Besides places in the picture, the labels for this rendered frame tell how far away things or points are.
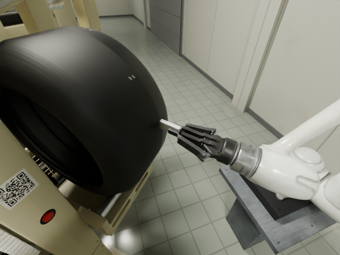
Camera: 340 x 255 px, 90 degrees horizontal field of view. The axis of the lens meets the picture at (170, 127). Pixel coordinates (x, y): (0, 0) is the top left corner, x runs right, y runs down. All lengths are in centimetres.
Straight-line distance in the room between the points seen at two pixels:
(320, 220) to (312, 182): 74
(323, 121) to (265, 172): 27
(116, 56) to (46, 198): 45
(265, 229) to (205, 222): 72
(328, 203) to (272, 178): 54
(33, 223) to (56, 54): 46
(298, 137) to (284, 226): 58
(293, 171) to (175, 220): 132
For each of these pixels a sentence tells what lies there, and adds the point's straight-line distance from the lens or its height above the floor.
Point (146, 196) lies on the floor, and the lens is 180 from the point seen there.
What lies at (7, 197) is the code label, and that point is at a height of 122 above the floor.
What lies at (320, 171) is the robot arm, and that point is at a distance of 104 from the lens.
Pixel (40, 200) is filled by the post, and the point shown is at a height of 113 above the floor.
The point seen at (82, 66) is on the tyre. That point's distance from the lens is 47.
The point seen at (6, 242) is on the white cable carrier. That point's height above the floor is 109.
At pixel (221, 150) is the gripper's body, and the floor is 125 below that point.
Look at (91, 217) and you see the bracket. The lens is 75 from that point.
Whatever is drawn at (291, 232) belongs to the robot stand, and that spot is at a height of 65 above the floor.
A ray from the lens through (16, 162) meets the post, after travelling 53.
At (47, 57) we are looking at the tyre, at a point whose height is 147.
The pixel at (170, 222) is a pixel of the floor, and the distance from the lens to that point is 170.
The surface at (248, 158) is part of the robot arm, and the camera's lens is 49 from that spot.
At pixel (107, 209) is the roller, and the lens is 79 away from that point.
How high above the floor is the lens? 160
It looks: 41 degrees down
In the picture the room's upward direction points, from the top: straight up
